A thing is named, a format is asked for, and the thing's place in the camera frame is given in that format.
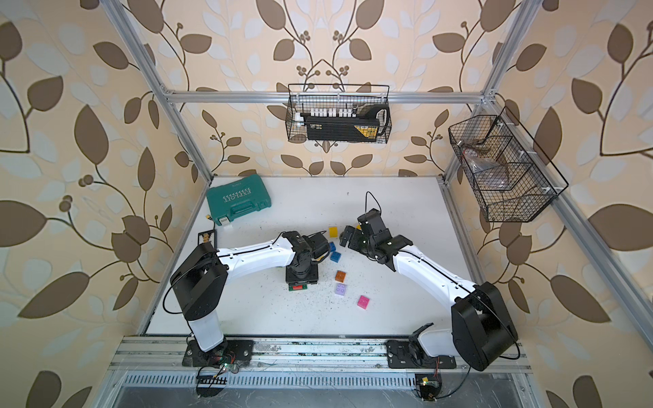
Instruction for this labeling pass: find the black battery charger in basket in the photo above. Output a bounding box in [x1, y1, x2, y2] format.
[286, 104, 392, 143]

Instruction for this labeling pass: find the red black cable yellow plug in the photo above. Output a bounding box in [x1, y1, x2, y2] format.
[206, 214, 216, 230]

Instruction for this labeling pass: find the dark green long lego brick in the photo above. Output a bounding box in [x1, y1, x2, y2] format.
[288, 284, 308, 292]

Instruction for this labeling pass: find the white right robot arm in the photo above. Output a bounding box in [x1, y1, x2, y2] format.
[339, 208, 519, 372]

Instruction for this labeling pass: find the black wire basket back wall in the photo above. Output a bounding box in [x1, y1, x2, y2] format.
[285, 83, 392, 144]

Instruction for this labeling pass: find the orange lego brick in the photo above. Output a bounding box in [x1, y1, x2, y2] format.
[335, 270, 346, 283]

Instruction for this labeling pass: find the lilac lego brick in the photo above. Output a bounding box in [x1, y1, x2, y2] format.
[334, 283, 347, 297]

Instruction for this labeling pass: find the green plastic tool case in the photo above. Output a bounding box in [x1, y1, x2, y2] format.
[206, 174, 272, 226]

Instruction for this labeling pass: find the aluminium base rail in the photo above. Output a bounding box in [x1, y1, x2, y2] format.
[109, 335, 532, 391]

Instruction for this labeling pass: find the black wire basket wall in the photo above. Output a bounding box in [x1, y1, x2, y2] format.
[285, 83, 392, 144]
[448, 107, 569, 223]

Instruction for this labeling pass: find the pink lego brick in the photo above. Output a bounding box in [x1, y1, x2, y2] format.
[357, 295, 370, 310]

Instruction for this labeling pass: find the plastic bag in basket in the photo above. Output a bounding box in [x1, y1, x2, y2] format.
[463, 148, 508, 184]

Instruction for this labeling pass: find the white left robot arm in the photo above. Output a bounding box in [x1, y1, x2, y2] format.
[163, 231, 333, 368]

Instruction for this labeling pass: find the black parallel charging board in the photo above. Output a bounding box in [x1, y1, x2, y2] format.
[197, 229, 218, 248]

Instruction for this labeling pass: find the black wire basket right wall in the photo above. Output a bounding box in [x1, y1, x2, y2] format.
[448, 107, 569, 223]

